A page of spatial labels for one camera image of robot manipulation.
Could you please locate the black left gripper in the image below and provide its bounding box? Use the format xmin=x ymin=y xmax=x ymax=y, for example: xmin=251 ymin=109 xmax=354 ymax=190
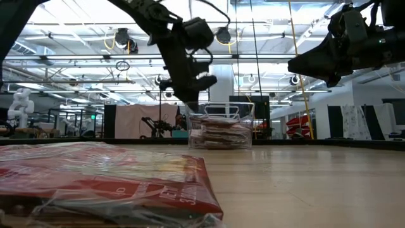
xmin=156 ymin=29 xmax=204 ymax=113

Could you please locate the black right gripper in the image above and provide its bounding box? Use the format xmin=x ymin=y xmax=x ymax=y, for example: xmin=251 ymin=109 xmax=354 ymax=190
xmin=287 ymin=34 xmax=387 ymax=89

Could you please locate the long ceiling light strip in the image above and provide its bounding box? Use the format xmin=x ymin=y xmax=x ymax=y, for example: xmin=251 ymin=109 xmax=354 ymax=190
xmin=4 ymin=53 xmax=405 ymax=61
xmin=40 ymin=89 xmax=332 ymax=94

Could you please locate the white pillar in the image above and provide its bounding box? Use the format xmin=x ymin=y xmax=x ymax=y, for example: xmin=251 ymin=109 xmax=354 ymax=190
xmin=208 ymin=65 xmax=234 ymax=103

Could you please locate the clear plastic basket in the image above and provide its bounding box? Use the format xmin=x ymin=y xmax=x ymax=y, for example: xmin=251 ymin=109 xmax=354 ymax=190
xmin=186 ymin=101 xmax=256 ymax=150

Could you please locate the beige cloth partition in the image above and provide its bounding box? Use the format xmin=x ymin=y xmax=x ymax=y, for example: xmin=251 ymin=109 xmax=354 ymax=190
xmin=114 ymin=103 xmax=180 ymax=139

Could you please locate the black upright panel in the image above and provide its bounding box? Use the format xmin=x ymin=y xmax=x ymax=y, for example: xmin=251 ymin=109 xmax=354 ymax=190
xmin=363 ymin=104 xmax=385 ymax=141
xmin=327 ymin=105 xmax=342 ymax=140

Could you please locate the white patterned cloth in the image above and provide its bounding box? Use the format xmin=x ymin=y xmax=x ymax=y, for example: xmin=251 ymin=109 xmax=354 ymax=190
xmin=340 ymin=104 xmax=365 ymax=141

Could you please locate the black cabinet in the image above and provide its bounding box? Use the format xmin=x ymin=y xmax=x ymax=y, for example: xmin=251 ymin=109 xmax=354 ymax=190
xmin=229 ymin=95 xmax=271 ymax=140

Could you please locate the narrow black panel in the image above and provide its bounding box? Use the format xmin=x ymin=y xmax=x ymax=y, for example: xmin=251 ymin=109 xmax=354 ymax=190
xmin=103 ymin=104 xmax=116 ymax=139

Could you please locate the plain white cloth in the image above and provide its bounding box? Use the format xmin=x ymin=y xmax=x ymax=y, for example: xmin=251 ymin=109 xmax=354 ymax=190
xmin=378 ymin=103 xmax=396 ymax=136

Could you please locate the dark monitor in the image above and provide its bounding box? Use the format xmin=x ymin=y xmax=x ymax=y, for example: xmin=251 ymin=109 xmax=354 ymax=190
xmin=382 ymin=98 xmax=405 ymax=126

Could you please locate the wooden workbench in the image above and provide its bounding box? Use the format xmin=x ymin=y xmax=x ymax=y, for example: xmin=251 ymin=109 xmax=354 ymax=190
xmin=0 ymin=126 xmax=61 ymax=139

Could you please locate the white humanoid robot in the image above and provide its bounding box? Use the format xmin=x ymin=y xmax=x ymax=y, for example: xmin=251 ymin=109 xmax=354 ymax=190
xmin=6 ymin=87 xmax=35 ymax=129

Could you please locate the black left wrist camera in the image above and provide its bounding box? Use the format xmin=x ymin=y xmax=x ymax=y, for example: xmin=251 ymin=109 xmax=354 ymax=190
xmin=189 ymin=60 xmax=218 ymax=93

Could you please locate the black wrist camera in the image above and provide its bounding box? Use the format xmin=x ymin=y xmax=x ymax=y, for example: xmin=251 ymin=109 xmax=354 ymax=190
xmin=328 ymin=3 xmax=370 ymax=39
xmin=189 ymin=60 xmax=218 ymax=93

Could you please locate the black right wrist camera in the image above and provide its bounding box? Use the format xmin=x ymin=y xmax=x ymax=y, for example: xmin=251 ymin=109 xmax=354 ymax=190
xmin=328 ymin=3 xmax=370 ymax=39

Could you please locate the long yellow cable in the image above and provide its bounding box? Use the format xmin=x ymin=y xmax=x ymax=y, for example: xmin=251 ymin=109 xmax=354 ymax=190
xmin=287 ymin=0 xmax=315 ymax=140

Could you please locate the thin black hanging cable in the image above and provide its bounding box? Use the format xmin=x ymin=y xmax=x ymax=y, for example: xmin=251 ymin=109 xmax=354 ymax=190
xmin=234 ymin=0 xmax=240 ymax=104

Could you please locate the curved yellow cable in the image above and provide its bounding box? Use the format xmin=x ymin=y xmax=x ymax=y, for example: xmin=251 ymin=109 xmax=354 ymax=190
xmin=245 ymin=94 xmax=258 ymax=140

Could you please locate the black aluminium table frame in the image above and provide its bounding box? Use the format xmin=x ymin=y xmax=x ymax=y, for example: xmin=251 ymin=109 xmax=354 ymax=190
xmin=0 ymin=137 xmax=405 ymax=151

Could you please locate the black frame workstation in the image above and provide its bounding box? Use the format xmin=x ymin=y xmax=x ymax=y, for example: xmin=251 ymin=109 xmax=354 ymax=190
xmin=47 ymin=108 xmax=105 ymax=139

